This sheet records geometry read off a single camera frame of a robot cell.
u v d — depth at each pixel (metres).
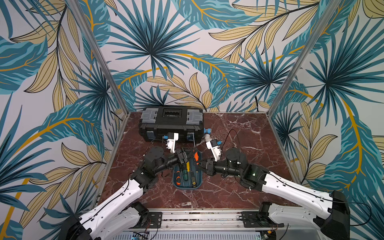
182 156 0.60
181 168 0.90
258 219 0.67
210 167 0.60
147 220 0.68
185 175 0.86
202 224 0.73
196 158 0.65
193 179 0.84
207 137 1.03
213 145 0.63
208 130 1.05
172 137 0.64
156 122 0.91
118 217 0.55
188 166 0.88
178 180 0.85
